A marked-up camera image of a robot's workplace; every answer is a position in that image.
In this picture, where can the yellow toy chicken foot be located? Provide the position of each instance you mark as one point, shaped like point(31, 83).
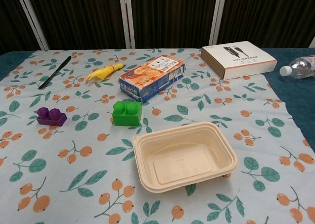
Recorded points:
point(103, 72)

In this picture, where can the orange blue snack box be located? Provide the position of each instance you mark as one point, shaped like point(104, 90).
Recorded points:
point(150, 78)

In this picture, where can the white partition frame post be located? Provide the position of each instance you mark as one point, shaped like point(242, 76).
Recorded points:
point(217, 17)
point(313, 43)
point(128, 22)
point(34, 22)

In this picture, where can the beige plastic food container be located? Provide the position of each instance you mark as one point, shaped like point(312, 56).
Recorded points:
point(182, 160)

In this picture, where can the clear plastic water bottle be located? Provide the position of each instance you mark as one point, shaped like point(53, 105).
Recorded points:
point(302, 66)

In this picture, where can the slim table knife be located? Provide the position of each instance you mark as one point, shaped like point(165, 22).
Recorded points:
point(54, 73)

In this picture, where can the floral tablecloth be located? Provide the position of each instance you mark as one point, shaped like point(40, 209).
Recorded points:
point(73, 184)

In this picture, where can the green toy brick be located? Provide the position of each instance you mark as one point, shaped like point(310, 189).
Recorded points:
point(128, 119)

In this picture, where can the small purple object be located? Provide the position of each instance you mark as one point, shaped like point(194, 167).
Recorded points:
point(53, 120)

